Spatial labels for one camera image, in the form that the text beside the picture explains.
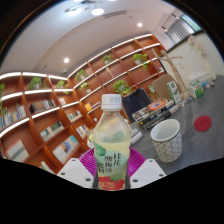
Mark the flat round red coaster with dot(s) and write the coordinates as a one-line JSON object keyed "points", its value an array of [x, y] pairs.
{"points": [[202, 123]]}

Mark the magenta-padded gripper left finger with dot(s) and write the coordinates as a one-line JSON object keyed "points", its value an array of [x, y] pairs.
{"points": [[75, 173]]}

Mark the wooden wall shelf unit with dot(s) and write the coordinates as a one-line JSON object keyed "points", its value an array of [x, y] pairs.
{"points": [[50, 113]]}

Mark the tan chair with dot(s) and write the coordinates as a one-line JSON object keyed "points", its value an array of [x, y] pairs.
{"points": [[163, 85]]}

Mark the window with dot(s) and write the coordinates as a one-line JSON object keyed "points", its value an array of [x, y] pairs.
{"points": [[191, 22]]}

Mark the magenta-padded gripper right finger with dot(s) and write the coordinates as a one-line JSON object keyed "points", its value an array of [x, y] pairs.
{"points": [[146, 173]]}

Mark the wooden artist mannequin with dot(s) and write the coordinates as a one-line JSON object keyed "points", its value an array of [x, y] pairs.
{"points": [[173, 73]]}

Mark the stack of dark books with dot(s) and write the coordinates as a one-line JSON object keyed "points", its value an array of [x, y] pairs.
{"points": [[153, 113]]}

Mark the round recessed ceiling light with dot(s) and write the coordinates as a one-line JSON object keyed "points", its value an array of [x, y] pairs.
{"points": [[66, 60], [139, 24]]}

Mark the grey curtain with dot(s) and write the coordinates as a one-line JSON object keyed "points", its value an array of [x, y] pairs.
{"points": [[178, 31]]}

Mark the stack of white books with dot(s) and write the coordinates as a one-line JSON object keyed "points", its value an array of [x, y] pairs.
{"points": [[200, 77]]}

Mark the green and white carton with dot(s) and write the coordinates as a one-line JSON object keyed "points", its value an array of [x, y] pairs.
{"points": [[174, 92]]}

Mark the clear drink bottle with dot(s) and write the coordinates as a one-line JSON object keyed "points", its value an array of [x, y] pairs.
{"points": [[111, 150]]}

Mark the ceiling air vent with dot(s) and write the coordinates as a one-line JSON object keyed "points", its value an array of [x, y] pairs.
{"points": [[115, 14]]}

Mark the green and white box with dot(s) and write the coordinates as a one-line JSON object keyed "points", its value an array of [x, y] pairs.
{"points": [[196, 90]]}

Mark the branched ceiling lamp, round lights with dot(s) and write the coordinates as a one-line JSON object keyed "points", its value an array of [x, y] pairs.
{"points": [[90, 8]]}

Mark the dark office chair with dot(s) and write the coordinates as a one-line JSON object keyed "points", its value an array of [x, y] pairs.
{"points": [[136, 101]]}

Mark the white cup, black lattice print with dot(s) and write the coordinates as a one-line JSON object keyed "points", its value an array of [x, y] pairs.
{"points": [[168, 143]]}

